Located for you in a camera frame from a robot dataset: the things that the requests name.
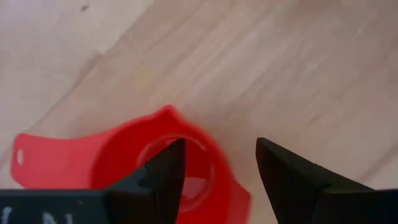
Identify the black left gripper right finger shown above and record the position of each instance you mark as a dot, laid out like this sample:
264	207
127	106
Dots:
289	186

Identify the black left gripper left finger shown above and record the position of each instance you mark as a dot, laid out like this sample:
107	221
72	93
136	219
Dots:
155	193

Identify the red measuring cup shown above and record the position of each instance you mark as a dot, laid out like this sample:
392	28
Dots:
93	161

